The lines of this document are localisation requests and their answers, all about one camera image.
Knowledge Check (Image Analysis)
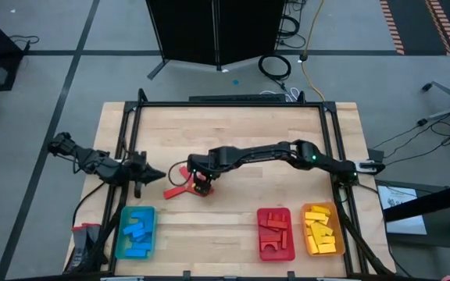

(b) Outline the yellow power cable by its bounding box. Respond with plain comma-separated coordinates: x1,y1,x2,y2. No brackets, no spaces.
300,0,327,102

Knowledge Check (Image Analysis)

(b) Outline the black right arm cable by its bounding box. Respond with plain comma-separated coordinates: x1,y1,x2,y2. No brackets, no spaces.
167,159,190,187

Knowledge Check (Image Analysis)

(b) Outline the black side stand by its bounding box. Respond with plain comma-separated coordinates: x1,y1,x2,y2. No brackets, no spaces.
382,179,450,281

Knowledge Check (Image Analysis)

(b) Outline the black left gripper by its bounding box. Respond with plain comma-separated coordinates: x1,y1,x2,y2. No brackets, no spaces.
129,151,167,198

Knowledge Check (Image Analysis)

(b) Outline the white paper sheet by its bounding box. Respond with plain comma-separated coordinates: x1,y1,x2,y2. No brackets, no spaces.
377,185,428,237

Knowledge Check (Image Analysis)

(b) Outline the red translucent plastic bin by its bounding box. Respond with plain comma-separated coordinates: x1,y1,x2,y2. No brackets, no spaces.
256,207,296,262

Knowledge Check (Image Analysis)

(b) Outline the black folding partition screen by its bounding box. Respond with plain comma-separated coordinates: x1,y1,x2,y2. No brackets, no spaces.
145,0,287,66

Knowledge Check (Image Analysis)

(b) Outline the white cable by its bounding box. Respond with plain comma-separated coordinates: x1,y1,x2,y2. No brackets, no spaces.
259,87,301,103

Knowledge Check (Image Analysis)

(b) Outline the black aluminium table frame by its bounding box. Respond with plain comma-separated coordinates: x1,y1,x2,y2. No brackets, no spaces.
62,88,396,279

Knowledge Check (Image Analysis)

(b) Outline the red and black tool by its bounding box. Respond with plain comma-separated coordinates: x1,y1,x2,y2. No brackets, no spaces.
66,222,109,274

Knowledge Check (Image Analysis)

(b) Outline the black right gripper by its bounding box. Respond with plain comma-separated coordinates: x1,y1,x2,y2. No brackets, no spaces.
187,150,219,193

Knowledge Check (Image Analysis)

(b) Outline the coiled black cable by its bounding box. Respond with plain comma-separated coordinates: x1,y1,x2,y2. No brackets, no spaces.
257,53,291,81

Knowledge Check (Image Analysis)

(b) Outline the black flat bar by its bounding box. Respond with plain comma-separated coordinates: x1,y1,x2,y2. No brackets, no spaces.
188,93,288,104

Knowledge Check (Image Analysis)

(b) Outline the green translucent plastic bin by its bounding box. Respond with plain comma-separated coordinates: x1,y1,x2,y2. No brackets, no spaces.
114,205,158,261

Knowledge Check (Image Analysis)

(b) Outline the orange translucent plastic bin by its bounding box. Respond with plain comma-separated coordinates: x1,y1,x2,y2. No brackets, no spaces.
300,201,346,258

